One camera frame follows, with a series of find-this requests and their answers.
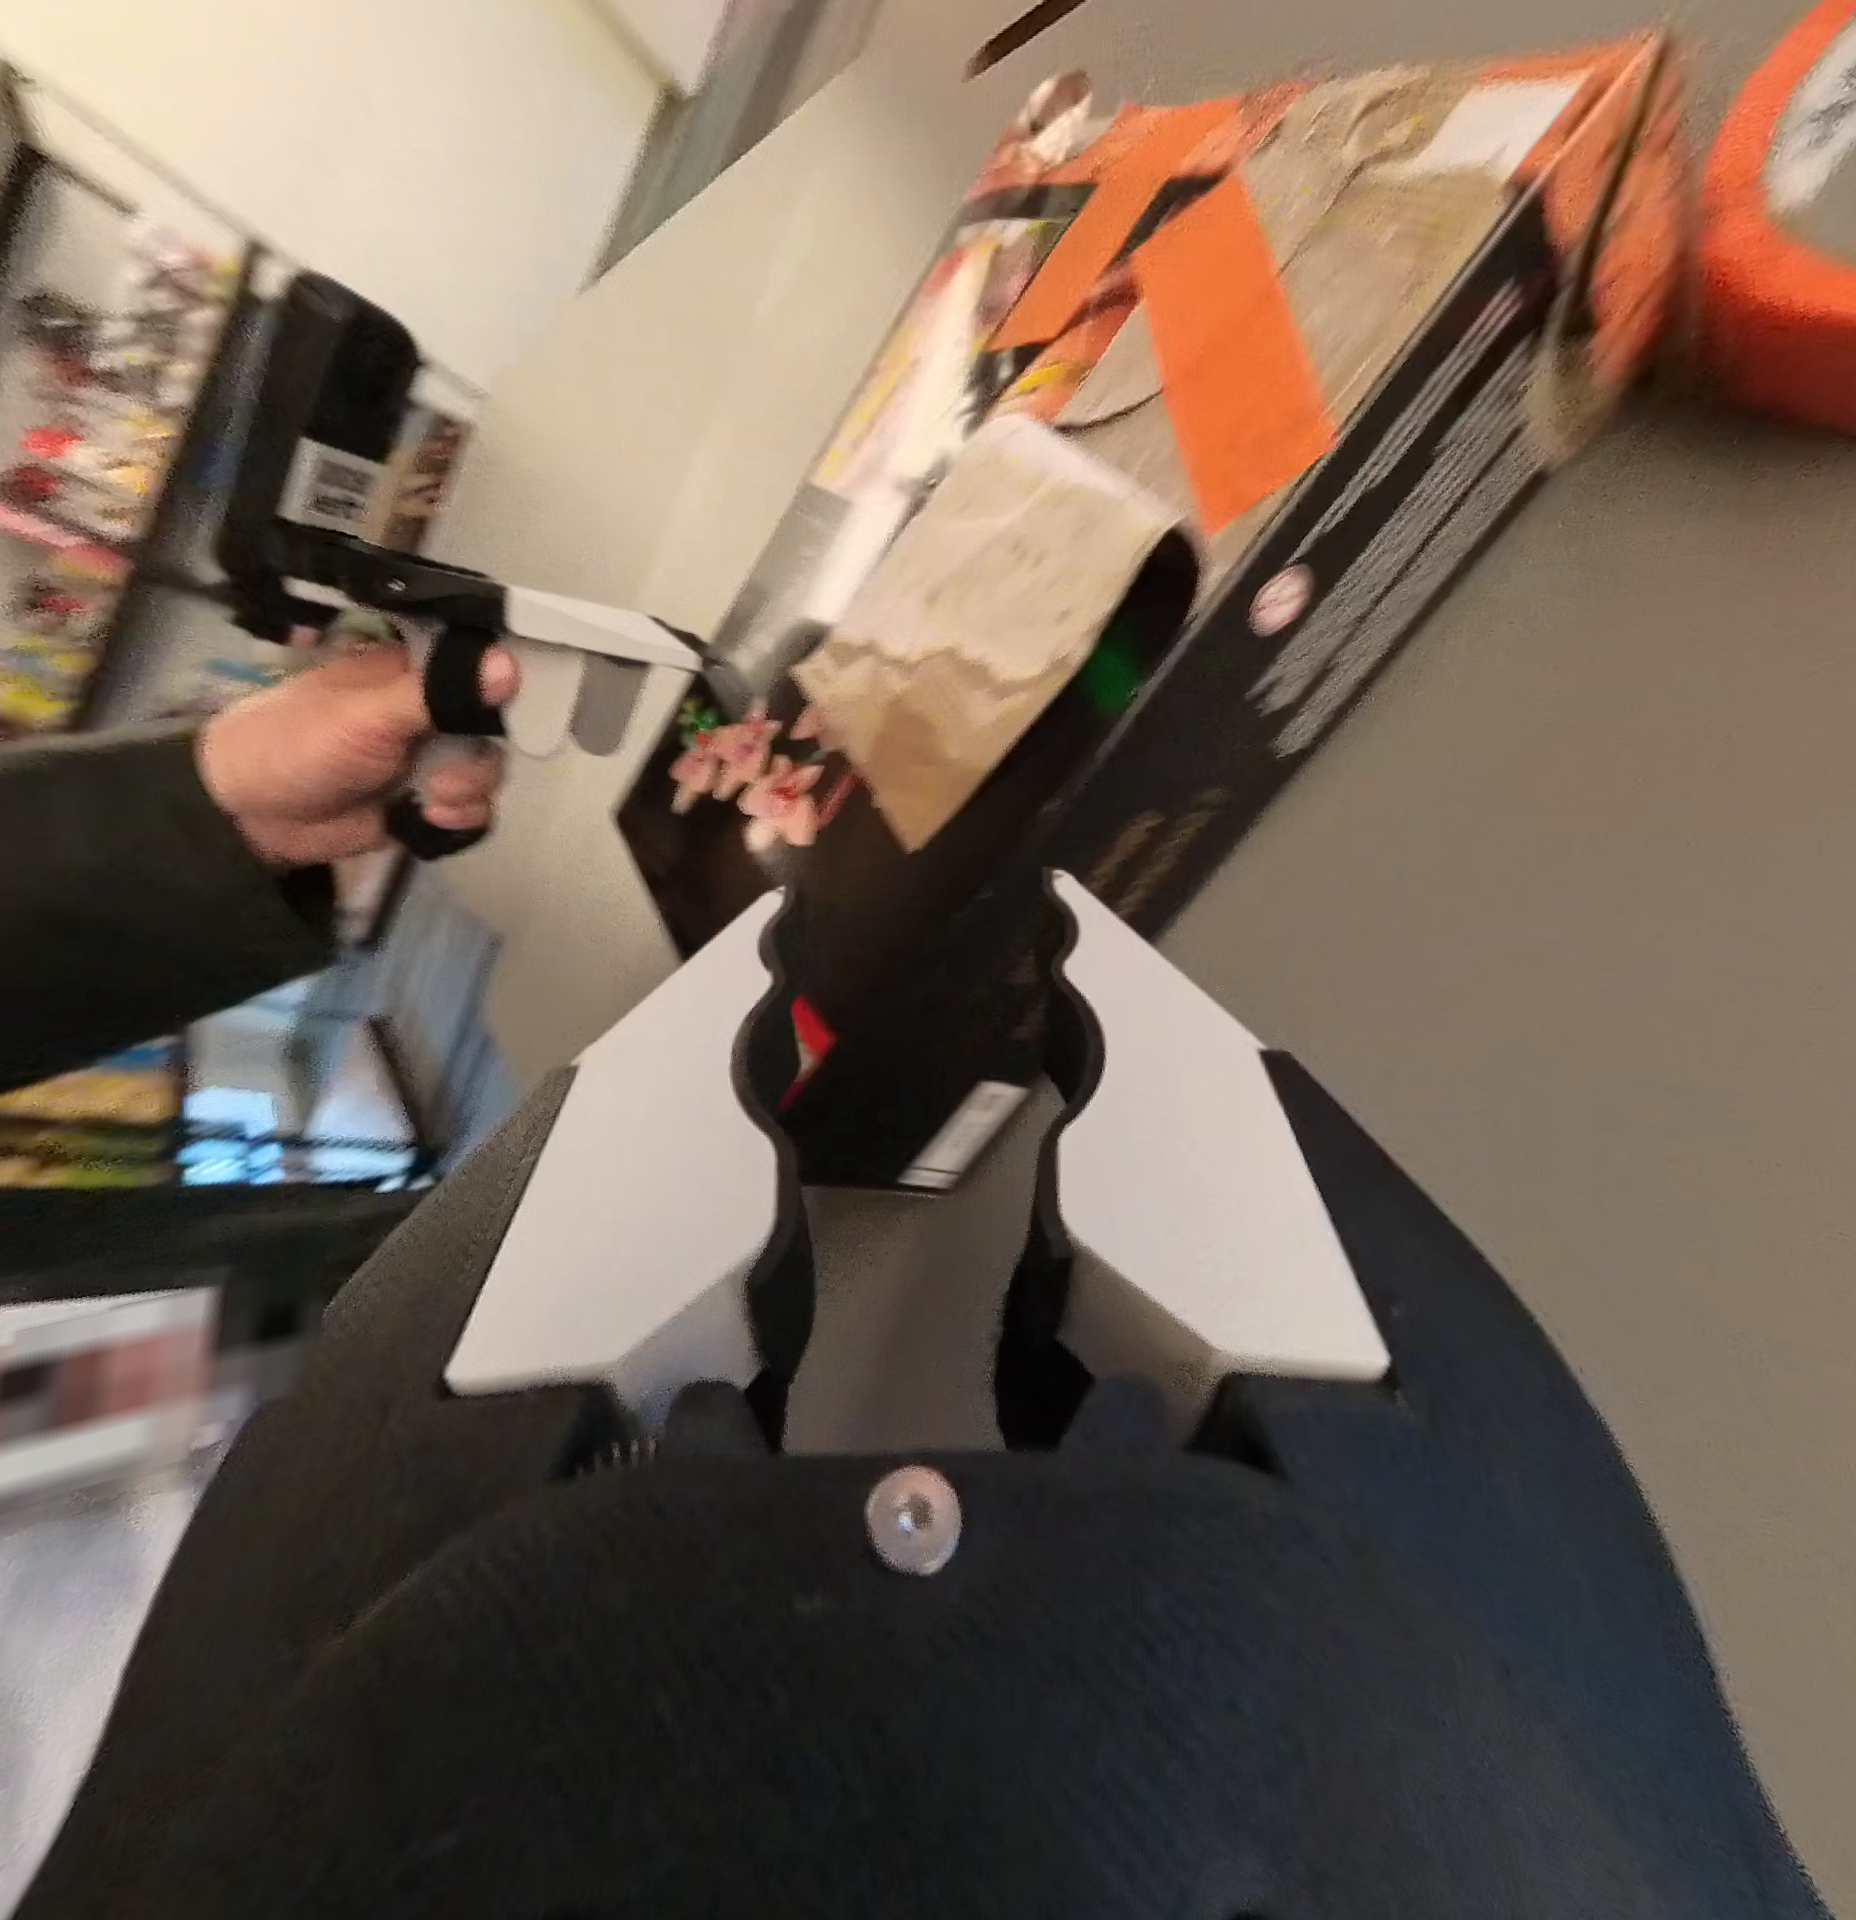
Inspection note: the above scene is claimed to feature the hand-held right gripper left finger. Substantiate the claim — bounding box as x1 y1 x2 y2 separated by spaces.
444 885 824 1455

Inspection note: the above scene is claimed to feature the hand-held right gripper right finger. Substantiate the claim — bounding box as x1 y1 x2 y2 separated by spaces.
996 869 1394 1448

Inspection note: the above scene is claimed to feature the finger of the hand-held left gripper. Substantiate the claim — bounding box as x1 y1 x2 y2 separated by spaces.
496 584 710 671

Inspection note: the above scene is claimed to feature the black flower-print cardboard box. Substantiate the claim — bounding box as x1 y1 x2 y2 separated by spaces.
618 30 1691 1197

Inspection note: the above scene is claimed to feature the orange tape roll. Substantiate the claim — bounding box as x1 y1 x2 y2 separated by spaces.
1689 0 1856 438

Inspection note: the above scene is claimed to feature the person's left hand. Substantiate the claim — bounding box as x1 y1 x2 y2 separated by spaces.
195 648 522 869

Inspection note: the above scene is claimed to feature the black shelving rack with goods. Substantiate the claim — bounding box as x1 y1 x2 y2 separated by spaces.
0 61 480 740

